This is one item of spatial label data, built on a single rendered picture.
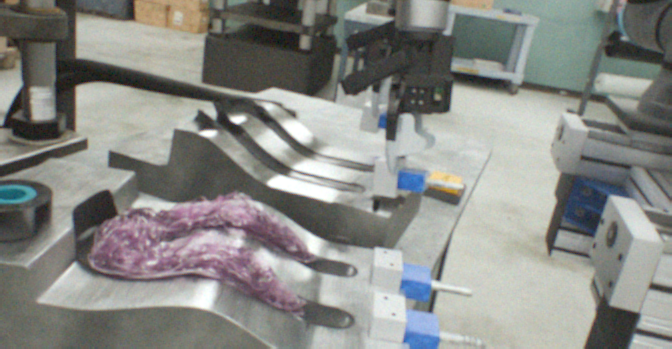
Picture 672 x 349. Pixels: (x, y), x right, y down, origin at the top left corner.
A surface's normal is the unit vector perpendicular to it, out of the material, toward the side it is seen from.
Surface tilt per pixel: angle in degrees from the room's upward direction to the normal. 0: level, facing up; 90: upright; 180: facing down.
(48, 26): 90
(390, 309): 0
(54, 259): 80
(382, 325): 90
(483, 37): 90
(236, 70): 90
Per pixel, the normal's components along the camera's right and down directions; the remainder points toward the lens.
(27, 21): 0.52, 0.36
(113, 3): -0.14, 0.32
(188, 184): -0.36, 0.26
